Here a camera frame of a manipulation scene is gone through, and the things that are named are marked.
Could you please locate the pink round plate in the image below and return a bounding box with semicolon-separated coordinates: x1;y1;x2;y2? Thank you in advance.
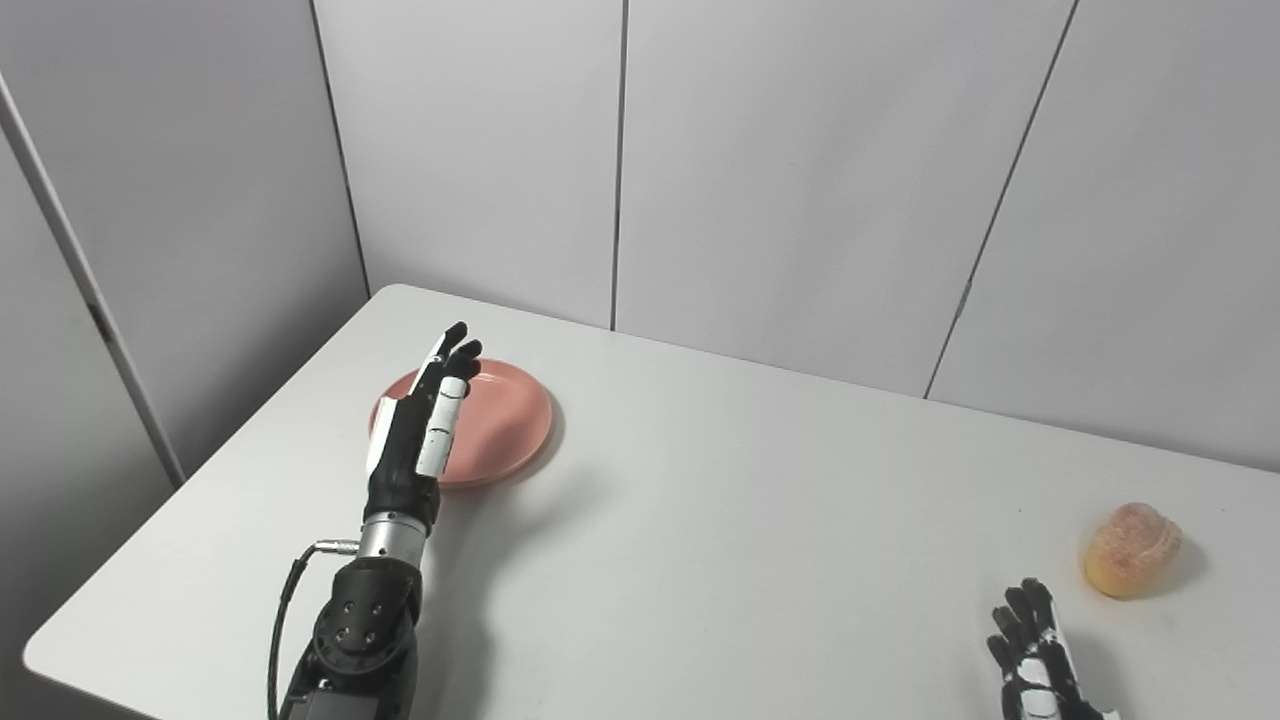
369;359;554;490

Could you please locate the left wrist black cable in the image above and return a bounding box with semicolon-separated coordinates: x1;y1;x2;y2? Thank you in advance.
266;540;359;720

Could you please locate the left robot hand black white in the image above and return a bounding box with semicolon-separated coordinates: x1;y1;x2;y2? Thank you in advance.
364;321;484;532

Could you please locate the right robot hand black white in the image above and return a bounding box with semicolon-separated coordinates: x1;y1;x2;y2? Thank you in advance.
987;578;1120;720

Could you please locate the sugared bread roll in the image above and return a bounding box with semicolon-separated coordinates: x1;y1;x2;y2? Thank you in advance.
1084;502;1184;600

